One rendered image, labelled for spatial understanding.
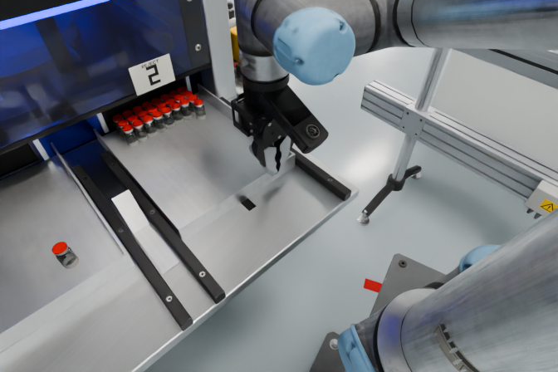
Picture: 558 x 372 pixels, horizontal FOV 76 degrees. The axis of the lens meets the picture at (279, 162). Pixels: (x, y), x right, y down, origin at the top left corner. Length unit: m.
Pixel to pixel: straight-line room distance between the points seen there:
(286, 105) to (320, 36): 0.19
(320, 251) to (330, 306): 0.25
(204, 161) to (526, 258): 0.61
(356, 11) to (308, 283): 1.28
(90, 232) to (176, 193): 0.15
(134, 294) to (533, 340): 0.50
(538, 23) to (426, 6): 0.11
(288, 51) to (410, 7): 0.13
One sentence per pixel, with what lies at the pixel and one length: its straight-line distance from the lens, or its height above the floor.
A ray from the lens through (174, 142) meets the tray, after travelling 0.80.
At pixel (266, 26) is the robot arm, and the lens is 0.42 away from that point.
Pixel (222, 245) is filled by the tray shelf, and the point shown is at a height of 0.88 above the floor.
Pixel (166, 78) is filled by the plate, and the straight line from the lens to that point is 0.78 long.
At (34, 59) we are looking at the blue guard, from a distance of 0.69.
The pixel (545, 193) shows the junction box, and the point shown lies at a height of 0.54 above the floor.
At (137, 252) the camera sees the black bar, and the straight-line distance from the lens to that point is 0.62.
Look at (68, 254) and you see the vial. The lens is 0.64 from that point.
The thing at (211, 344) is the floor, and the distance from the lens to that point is 1.49.
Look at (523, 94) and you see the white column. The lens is 1.99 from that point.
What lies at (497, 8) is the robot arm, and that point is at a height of 1.28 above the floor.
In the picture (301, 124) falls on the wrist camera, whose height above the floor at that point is 1.07.
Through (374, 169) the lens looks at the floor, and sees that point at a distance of 2.00.
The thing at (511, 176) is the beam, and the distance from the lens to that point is 1.46.
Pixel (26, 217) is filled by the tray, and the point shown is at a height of 0.88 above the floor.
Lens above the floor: 1.39
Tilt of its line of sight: 45 degrees down
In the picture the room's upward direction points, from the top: straight up
